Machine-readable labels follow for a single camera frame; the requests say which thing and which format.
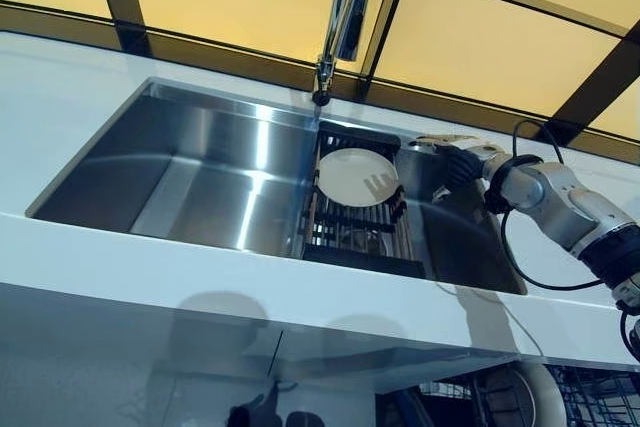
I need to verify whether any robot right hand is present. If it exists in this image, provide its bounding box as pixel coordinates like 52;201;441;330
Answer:
414;134;501;202

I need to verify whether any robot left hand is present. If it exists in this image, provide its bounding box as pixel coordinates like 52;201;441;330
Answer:
227;393;267;427

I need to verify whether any cream round plate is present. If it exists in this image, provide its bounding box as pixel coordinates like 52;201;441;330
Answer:
318;147;400;208
480;362;569;427

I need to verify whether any built-in dishwasher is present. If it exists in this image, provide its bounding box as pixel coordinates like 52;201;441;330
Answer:
374;359;640;427

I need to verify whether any white glossy cabinet door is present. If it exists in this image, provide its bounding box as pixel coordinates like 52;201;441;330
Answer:
0;281;286;427
269;326;504;427

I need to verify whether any round sink drain strainer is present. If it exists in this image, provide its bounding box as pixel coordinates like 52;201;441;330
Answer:
344;227;392;256

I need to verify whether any black sink dish rack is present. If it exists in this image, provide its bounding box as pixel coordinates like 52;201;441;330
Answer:
301;120;427;278

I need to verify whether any chrome pull-down faucet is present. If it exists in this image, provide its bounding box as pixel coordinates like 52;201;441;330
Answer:
312;0;380;106

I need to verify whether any stainless steel sink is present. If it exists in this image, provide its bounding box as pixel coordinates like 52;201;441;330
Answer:
25;77;529;296

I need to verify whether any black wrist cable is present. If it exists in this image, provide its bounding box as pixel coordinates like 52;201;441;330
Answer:
498;120;640;364

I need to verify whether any dishwasher wire rack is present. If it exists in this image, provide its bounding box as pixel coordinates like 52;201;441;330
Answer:
549;364;640;427

